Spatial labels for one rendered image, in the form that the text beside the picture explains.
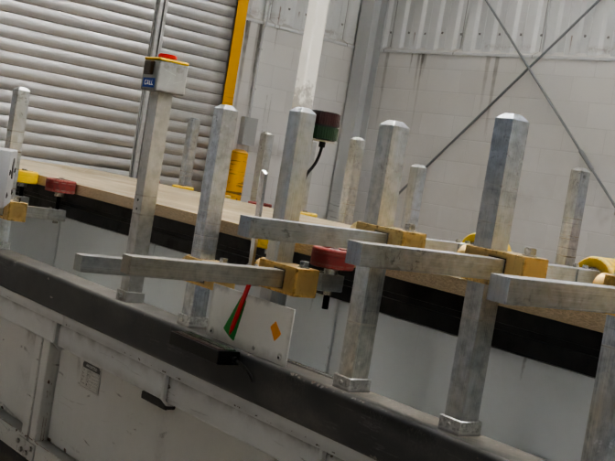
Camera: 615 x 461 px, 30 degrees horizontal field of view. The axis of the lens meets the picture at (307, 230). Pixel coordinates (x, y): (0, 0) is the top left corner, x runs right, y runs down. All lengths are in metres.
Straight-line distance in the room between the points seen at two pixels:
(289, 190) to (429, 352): 0.37
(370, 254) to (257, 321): 0.64
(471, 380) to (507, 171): 0.30
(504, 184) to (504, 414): 0.44
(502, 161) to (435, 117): 10.06
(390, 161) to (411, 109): 10.12
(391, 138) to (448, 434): 0.48
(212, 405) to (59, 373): 1.15
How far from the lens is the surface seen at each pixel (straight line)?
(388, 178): 1.82
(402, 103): 12.05
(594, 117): 10.48
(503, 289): 1.26
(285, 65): 11.87
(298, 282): 1.97
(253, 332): 2.06
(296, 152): 2.02
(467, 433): 1.68
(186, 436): 2.72
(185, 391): 2.30
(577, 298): 1.34
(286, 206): 2.02
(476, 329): 1.65
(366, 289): 1.83
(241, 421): 2.14
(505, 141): 1.65
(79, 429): 3.19
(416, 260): 1.49
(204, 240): 2.23
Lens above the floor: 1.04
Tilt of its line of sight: 3 degrees down
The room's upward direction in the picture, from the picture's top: 9 degrees clockwise
